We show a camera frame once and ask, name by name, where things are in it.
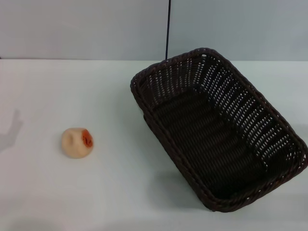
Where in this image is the black woven wicker basket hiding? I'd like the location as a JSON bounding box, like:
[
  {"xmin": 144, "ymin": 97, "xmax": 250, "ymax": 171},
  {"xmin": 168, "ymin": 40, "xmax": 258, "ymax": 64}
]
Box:
[{"xmin": 129, "ymin": 47, "xmax": 308, "ymax": 214}]

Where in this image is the cream peach-shaped toy bun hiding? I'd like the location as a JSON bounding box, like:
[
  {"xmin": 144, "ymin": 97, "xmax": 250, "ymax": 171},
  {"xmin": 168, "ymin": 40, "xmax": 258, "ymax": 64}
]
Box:
[{"xmin": 61, "ymin": 127, "xmax": 94, "ymax": 159}]

